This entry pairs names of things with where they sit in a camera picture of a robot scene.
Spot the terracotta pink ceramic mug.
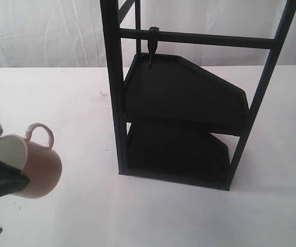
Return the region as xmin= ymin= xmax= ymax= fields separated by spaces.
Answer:
xmin=0 ymin=123 xmax=62 ymax=199

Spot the white backdrop curtain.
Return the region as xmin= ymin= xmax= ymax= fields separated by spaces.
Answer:
xmin=0 ymin=1 xmax=296 ymax=67

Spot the black metal shelf rack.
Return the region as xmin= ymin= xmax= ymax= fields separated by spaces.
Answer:
xmin=100 ymin=1 xmax=296 ymax=191

